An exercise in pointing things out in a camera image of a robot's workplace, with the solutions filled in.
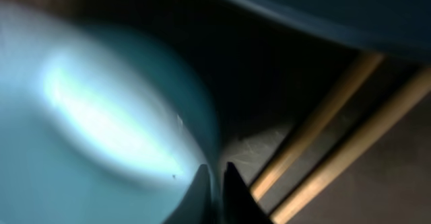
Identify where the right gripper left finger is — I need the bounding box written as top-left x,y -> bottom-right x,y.
164,164 -> 213,224

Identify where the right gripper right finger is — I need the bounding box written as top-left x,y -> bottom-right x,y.
222,162 -> 273,224

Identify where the light blue bowl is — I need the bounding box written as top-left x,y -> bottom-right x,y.
1,1 -> 222,224

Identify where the dark blue plate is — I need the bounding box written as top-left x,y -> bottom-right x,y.
227,0 -> 430,63

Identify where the left wooden chopstick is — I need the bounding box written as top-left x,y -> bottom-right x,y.
250,52 -> 385,201

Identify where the wooden chopstick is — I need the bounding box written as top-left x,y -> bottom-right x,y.
250,52 -> 385,201
271,68 -> 430,223

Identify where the brown serving tray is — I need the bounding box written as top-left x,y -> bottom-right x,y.
168,0 -> 431,224

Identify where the right wooden chopstick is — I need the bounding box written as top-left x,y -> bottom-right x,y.
271,68 -> 430,223

